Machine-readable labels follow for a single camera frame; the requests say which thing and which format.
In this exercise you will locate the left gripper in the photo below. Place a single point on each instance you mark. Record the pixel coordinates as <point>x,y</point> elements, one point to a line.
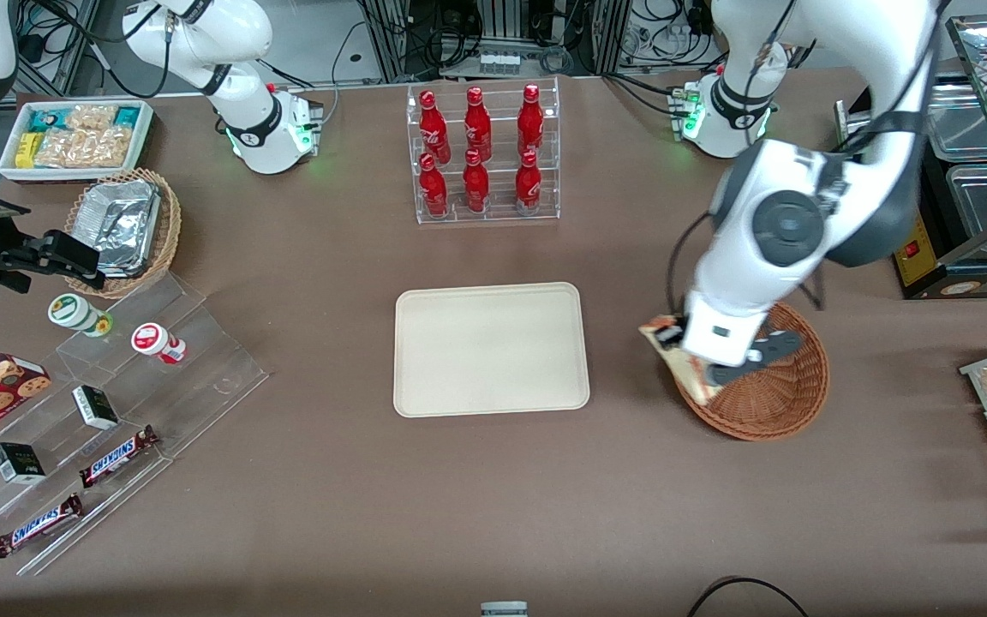
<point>674,333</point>

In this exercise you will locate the packaged triangle sandwich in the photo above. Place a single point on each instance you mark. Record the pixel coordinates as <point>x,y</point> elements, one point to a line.
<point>689,379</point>

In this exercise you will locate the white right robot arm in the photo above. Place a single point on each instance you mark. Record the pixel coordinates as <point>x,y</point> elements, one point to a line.
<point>262,137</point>

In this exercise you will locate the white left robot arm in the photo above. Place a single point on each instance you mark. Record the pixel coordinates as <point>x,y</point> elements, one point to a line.
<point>789,223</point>

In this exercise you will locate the brown round wicker basket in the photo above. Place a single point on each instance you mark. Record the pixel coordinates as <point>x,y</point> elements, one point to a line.
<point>768,411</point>

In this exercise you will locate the light tan wicker basket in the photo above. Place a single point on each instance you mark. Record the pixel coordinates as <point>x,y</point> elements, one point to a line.
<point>170,231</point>

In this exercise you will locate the cream rectangular serving tray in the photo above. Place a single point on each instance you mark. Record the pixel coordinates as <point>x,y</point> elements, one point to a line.
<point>491,351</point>

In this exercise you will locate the green sunflower snack cup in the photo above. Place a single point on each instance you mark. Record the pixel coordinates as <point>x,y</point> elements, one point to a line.
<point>72,311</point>

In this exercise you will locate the silver foil packet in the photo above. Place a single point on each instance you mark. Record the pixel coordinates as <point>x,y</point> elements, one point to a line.
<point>121,227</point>

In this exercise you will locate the beige snack bag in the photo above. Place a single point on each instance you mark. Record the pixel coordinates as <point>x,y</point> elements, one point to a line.
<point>91,116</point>
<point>82,148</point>

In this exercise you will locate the red lidded snack cup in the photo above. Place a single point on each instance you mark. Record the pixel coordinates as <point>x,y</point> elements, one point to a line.
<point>151,340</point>

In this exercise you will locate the teal snack packet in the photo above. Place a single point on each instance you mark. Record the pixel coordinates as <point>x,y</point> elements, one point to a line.
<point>43,120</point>
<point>127,115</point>

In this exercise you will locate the small black carton box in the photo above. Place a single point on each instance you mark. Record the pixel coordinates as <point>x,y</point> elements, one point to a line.
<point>18,463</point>
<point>95,407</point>

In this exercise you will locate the white rectangular snack bin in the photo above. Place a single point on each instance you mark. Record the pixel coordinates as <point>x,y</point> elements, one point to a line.
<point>144,137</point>

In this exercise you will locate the clear acrylic stepped display shelf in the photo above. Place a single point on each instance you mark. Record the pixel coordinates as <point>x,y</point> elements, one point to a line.
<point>202,377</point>

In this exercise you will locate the Snickers chocolate bar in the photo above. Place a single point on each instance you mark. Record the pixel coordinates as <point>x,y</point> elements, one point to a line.
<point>38,524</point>
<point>119,455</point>

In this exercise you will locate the black food warmer cabinet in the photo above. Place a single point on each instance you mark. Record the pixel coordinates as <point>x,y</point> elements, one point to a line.
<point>930,257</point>

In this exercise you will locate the red cola bottle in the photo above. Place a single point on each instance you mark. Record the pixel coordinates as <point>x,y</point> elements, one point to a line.
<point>476,185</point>
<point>478,127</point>
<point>530,122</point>
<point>528,183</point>
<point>433,188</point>
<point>435,128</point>

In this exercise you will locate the clear acrylic bottle rack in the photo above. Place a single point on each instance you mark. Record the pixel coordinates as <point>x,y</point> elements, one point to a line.
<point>498,214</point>

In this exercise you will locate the small grey device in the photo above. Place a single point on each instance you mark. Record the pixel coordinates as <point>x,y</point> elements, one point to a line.
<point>504,609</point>

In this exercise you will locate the white power strip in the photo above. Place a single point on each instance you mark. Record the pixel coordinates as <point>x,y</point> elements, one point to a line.
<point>502,62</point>

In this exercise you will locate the metal equipment frame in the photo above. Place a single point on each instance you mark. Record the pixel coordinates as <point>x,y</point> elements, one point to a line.
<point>399,43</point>

